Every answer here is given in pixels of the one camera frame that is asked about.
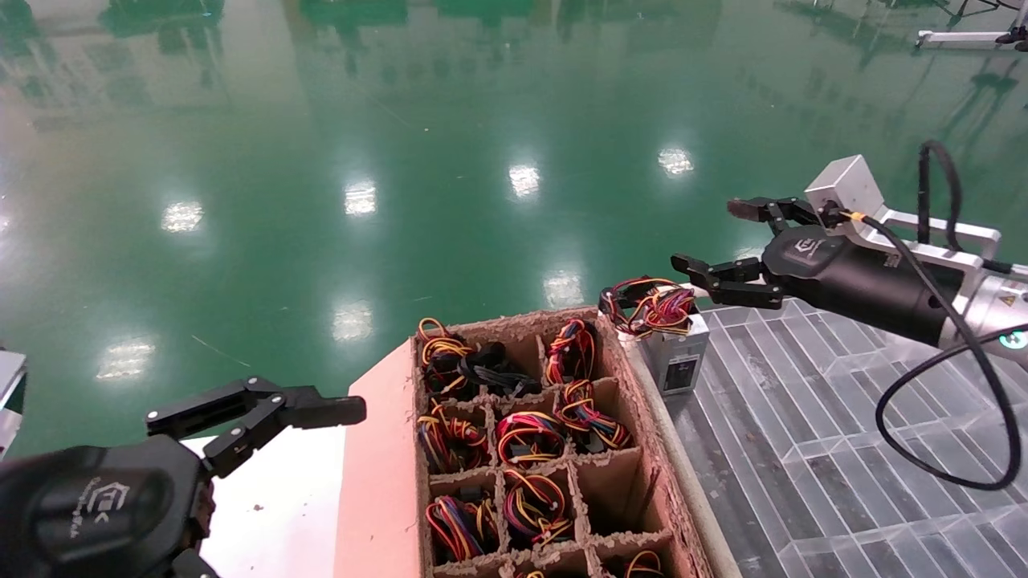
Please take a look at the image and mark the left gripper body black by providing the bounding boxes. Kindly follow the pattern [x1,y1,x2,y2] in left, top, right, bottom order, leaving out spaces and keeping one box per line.
[0,436,219,578]

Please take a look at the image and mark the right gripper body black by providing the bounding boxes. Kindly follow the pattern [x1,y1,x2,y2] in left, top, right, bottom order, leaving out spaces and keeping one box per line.
[761,223,966,348]

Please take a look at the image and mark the silver power supply colourful wires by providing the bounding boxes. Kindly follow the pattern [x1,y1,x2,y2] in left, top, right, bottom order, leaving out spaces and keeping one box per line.
[598,277,712,396]

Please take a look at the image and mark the cardboard divider box pink flap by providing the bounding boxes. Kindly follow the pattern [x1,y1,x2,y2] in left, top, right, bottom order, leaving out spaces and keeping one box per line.
[333,305,716,578]

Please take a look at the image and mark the grey metal plate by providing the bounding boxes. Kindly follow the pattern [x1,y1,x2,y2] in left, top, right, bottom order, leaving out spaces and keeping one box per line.
[0,351,27,460]

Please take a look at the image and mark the clear plastic divider tray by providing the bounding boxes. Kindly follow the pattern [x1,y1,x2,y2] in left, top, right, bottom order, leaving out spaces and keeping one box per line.
[634,301,1028,578]

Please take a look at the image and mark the white table base leg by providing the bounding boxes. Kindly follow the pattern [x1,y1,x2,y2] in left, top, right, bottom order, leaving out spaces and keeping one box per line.
[916,24,1028,53]

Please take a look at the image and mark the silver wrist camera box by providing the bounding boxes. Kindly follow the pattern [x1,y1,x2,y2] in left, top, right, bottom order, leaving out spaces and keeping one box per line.
[805,155,886,235]

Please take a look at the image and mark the silver camera mount bracket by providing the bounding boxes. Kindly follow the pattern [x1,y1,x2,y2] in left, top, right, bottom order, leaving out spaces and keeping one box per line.
[875,207,1002,262]

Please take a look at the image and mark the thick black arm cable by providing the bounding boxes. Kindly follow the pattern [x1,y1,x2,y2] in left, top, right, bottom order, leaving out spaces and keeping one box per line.
[918,140,1028,274]

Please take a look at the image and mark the power supply yellow red wires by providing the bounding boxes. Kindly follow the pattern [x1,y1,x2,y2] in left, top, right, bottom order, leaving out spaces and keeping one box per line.
[418,317,475,394]

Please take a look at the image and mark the black cable bundle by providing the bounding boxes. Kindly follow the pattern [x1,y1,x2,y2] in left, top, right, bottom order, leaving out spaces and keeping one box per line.
[456,344,541,396]

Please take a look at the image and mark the thin black camera cable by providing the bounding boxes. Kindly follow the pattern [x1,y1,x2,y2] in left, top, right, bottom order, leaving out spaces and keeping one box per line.
[835,207,1028,492]

